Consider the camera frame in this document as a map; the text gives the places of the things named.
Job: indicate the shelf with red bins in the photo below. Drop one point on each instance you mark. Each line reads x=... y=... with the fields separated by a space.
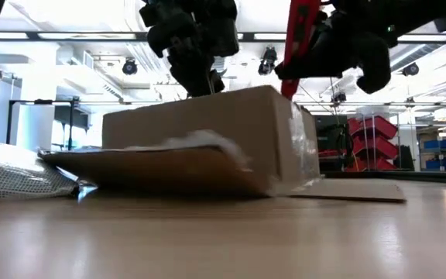
x=374 y=128

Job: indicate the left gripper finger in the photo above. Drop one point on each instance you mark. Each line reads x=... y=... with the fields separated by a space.
x=192 y=73
x=217 y=81

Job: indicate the red utility knife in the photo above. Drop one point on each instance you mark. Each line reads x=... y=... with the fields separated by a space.
x=298 y=31

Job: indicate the grey mesh zipper pouch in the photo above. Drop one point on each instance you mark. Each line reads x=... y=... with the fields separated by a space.
x=14 y=174

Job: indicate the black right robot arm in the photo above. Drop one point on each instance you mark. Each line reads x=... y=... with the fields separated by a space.
x=432 y=11

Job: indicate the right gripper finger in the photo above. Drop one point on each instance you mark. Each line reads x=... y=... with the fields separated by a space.
x=316 y=62

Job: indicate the black background rig frame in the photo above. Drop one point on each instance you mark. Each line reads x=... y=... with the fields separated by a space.
x=9 y=124

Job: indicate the shelf with blue bins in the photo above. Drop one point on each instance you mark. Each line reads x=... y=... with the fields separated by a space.
x=443 y=144

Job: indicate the taped brown cardboard box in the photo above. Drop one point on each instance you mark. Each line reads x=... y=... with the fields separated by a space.
x=207 y=116

